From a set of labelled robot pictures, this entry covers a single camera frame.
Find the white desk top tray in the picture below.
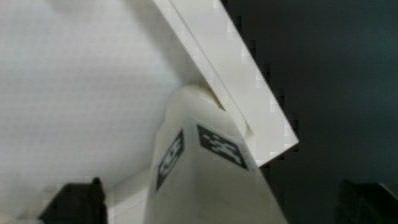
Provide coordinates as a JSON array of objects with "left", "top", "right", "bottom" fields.
[{"left": 0, "top": 0, "right": 297, "bottom": 214}]

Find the white leg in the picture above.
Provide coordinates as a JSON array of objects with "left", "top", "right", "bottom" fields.
[{"left": 144, "top": 85, "right": 288, "bottom": 224}]

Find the white front fence bar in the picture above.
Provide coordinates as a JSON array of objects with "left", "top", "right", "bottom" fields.
[{"left": 0, "top": 166, "right": 157, "bottom": 224}]

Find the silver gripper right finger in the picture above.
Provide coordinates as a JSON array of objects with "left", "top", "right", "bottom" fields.
[{"left": 334, "top": 180, "right": 398, "bottom": 224}]

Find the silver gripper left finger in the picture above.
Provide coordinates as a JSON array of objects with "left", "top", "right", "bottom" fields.
[{"left": 39, "top": 178, "right": 109, "bottom": 224}]

